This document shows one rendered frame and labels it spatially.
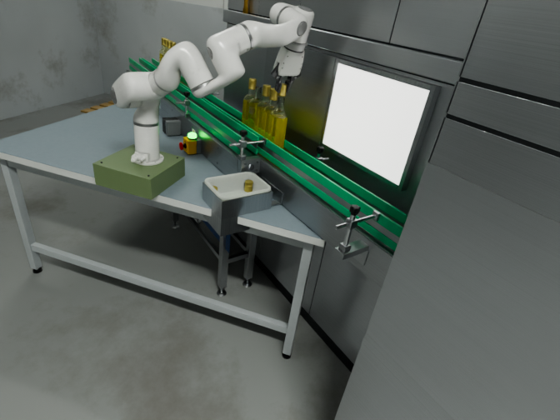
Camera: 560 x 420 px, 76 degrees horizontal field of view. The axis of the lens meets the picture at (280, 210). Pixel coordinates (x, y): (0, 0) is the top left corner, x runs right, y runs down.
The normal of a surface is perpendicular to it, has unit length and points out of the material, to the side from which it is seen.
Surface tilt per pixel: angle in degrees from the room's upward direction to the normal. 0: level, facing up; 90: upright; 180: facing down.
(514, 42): 90
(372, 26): 90
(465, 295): 90
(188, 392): 0
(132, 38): 90
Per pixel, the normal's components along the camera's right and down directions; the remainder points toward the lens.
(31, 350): 0.12, -0.85
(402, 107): -0.82, 0.19
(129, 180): -0.29, 0.46
